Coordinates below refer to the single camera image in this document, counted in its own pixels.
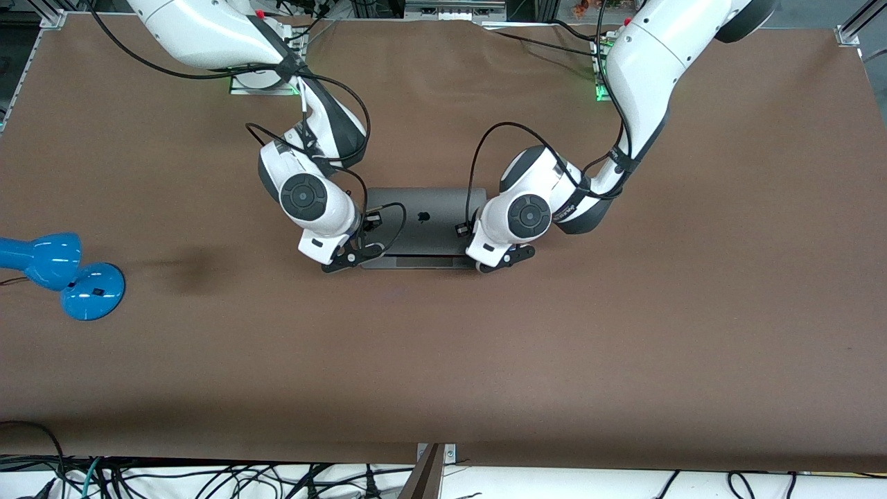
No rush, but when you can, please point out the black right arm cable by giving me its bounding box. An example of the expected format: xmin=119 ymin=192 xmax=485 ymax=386
xmin=87 ymin=0 xmax=410 ymax=252

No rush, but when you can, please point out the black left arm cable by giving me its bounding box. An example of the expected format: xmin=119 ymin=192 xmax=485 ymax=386
xmin=468 ymin=0 xmax=635 ymax=227

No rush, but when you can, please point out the blue desk lamp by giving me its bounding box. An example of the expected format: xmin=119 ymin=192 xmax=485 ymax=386
xmin=0 ymin=231 xmax=127 ymax=322

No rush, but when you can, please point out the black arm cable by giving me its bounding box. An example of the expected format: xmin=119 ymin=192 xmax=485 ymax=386
xmin=87 ymin=0 xmax=410 ymax=252
xmin=468 ymin=0 xmax=635 ymax=227

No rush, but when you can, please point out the short black table cable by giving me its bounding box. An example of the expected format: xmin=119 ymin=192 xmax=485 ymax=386
xmin=547 ymin=18 xmax=611 ymax=46

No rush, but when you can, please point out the black looped floor cable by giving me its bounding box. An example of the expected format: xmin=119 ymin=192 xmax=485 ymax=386
xmin=0 ymin=420 xmax=67 ymax=499

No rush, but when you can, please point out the aluminium frame corner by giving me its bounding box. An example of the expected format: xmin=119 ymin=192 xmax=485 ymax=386
xmin=28 ymin=0 xmax=70 ymax=30
xmin=834 ymin=0 xmax=887 ymax=49

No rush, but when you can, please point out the grey laptop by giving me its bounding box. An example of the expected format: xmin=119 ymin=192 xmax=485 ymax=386
xmin=360 ymin=187 xmax=489 ymax=270

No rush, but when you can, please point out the black base connector cable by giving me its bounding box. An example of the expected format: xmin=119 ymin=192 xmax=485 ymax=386
xmin=281 ymin=0 xmax=337 ymax=53

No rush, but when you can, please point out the grey power strip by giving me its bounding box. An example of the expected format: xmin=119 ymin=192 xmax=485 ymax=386
xmin=404 ymin=0 xmax=508 ymax=21

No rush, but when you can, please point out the long black table cable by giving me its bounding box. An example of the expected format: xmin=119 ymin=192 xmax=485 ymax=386
xmin=483 ymin=26 xmax=604 ymax=58

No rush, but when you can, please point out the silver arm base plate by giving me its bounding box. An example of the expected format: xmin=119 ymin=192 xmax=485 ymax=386
xmin=229 ymin=28 xmax=310 ymax=96
xmin=592 ymin=33 xmax=617 ymax=104

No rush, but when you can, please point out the teal cable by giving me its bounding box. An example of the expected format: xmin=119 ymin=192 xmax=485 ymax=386
xmin=81 ymin=455 xmax=105 ymax=499

